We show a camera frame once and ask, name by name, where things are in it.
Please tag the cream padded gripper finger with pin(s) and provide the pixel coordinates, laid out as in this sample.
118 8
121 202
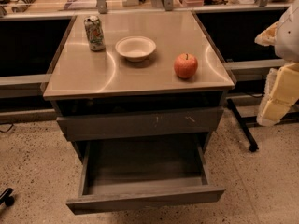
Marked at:
281 92
268 36

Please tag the red apple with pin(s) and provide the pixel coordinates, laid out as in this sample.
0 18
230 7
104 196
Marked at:
185 65

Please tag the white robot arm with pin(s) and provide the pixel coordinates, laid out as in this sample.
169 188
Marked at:
287 35

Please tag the grey metal drawer cabinet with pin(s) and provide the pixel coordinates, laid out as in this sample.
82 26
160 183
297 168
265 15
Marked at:
102 83

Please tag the open middle drawer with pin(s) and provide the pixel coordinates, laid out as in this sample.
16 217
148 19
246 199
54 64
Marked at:
143 172

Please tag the closed top drawer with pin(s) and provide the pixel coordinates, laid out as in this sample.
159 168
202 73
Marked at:
123 125

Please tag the white paper bowl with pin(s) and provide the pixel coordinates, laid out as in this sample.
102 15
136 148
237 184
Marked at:
135 48

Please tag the green white soda can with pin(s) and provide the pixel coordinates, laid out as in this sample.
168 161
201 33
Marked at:
94 33

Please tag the black chair caster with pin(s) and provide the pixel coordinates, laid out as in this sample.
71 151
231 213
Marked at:
7 198

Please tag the black table leg frame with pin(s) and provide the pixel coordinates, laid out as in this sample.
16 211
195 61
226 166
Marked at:
246 123

